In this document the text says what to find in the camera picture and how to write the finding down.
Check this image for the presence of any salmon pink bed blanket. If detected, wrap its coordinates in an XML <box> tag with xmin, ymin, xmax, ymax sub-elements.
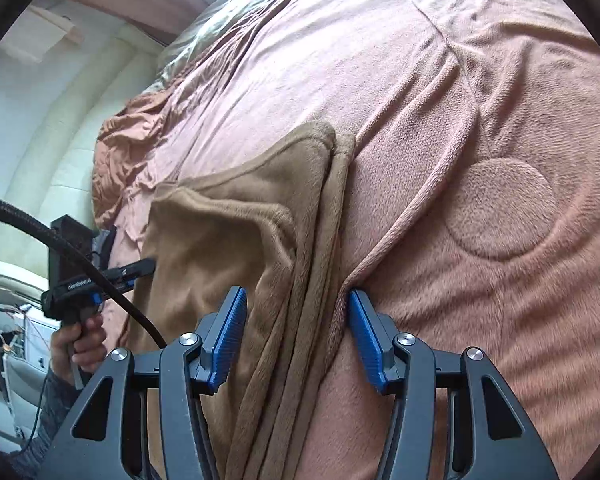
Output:
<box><xmin>92</xmin><ymin>0</ymin><xmax>600</xmax><ymax>479</ymax></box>

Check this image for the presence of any brown printed t-shirt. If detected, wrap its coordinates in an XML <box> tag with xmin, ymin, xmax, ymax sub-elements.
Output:
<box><xmin>133</xmin><ymin>122</ymin><xmax>355</xmax><ymax>479</ymax></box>

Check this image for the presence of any person's left forearm sleeve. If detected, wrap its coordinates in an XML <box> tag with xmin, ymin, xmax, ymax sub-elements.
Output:
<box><xmin>6</xmin><ymin>370</ymin><xmax>80</xmax><ymax>479</ymax></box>

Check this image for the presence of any cream padded headboard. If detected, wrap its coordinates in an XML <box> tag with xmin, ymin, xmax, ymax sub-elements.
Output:
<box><xmin>0</xmin><ymin>22</ymin><xmax>164</xmax><ymax>281</ymax></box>

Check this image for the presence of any olive green duvet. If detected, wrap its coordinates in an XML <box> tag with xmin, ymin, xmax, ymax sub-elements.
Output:
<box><xmin>143</xmin><ymin>0</ymin><xmax>273</xmax><ymax>94</ymax></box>

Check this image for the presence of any hanging cream garment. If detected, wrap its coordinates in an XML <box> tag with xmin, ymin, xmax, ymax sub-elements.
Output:
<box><xmin>0</xmin><ymin>6</ymin><xmax>84</xmax><ymax>64</ymax></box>

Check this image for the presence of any person's left hand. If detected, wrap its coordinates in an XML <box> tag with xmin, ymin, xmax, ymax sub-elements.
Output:
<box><xmin>50</xmin><ymin>313</ymin><xmax>107</xmax><ymax>386</ymax></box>

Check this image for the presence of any black braided cable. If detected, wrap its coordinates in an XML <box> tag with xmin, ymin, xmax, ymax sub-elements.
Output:
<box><xmin>0</xmin><ymin>192</ymin><xmax>169</xmax><ymax>351</ymax></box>

